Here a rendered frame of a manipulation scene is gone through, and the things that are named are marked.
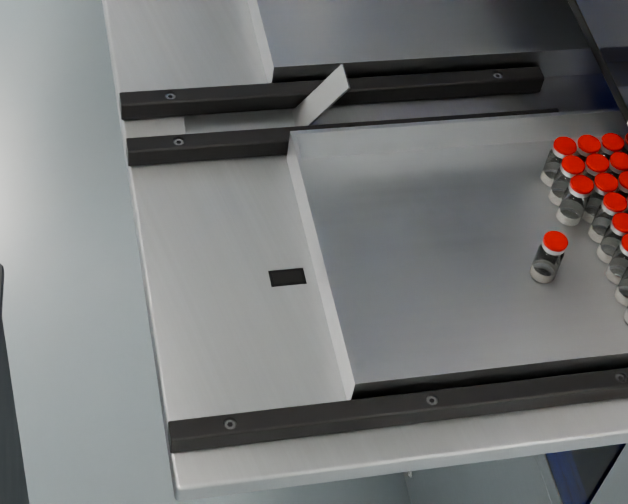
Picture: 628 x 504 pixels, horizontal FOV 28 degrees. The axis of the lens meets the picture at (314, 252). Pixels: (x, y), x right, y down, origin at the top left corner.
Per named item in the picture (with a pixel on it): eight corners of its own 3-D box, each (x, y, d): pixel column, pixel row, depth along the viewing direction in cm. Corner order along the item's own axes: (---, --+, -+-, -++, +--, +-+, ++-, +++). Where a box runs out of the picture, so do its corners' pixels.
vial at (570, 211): (575, 207, 111) (590, 172, 108) (583, 226, 110) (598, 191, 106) (552, 209, 111) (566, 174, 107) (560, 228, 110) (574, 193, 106)
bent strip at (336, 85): (335, 110, 116) (343, 63, 111) (342, 134, 114) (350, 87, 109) (183, 119, 113) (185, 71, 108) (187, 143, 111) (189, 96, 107)
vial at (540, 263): (550, 262, 107) (563, 230, 104) (558, 283, 106) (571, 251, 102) (526, 264, 107) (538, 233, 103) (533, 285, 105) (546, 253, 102)
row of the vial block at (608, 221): (582, 167, 114) (597, 132, 111) (652, 328, 104) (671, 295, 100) (560, 169, 114) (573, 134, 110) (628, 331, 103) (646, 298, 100)
